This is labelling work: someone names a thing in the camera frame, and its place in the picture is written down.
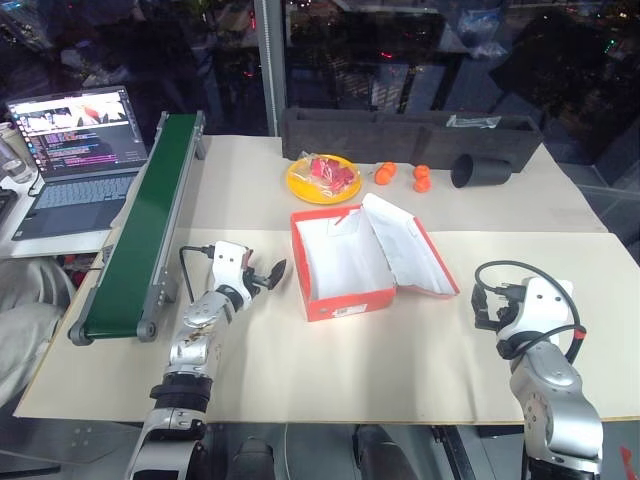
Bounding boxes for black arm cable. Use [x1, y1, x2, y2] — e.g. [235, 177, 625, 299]
[472, 259, 587, 362]
[178, 244, 215, 304]

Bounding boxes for green conveyor belt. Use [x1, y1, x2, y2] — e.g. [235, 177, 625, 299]
[67, 110, 207, 347]

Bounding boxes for open grey laptop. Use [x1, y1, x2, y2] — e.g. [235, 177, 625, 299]
[4, 85, 151, 242]

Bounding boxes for clear plastic bag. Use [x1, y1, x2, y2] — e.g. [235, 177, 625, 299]
[446, 113, 503, 131]

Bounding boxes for dark grey foam tray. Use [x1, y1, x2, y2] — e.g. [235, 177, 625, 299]
[280, 106, 545, 174]

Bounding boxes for grey window frame post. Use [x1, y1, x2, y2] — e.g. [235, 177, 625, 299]
[253, 0, 289, 137]

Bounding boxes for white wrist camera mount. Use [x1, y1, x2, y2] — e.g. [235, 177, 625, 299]
[209, 240, 254, 307]
[498, 277, 575, 342]

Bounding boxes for orange rubber toy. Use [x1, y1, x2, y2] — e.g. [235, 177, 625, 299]
[412, 163, 434, 194]
[373, 160, 400, 186]

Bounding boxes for clear plastic bottle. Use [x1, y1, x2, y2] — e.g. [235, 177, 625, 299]
[0, 122, 40, 184]

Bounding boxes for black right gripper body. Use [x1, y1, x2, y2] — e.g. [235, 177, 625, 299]
[491, 298, 520, 327]

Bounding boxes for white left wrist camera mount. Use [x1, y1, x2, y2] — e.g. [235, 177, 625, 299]
[209, 240, 254, 307]

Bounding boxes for grey metal base plate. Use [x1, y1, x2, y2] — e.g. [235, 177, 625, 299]
[0, 418, 120, 464]

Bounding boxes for black handheld device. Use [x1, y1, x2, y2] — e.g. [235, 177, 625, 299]
[0, 191, 18, 236]

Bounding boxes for orange shoe box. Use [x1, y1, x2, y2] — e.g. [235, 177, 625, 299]
[289, 192, 461, 324]

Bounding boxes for beige cardboard sheet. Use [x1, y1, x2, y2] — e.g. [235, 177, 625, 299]
[174, 133, 611, 235]
[12, 227, 640, 427]

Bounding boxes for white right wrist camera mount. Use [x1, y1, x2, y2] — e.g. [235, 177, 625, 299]
[498, 277, 575, 342]

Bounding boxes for black cylindrical cup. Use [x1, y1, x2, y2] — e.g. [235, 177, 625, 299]
[449, 152, 514, 190]

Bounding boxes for red snacks in clear bag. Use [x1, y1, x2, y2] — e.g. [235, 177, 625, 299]
[293, 152, 361, 199]

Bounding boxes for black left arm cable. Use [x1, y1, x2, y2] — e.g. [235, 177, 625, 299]
[178, 244, 215, 304]

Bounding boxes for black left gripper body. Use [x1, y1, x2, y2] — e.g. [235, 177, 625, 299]
[242, 252, 265, 296]

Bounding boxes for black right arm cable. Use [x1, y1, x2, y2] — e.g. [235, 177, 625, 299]
[472, 259, 587, 362]

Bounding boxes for yellow plate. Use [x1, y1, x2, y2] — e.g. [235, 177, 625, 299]
[285, 153, 363, 205]

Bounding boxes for person at left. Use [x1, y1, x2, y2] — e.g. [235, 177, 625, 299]
[0, 259, 76, 406]

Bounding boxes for thin white cable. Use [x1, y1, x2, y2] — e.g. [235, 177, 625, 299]
[281, 424, 292, 480]

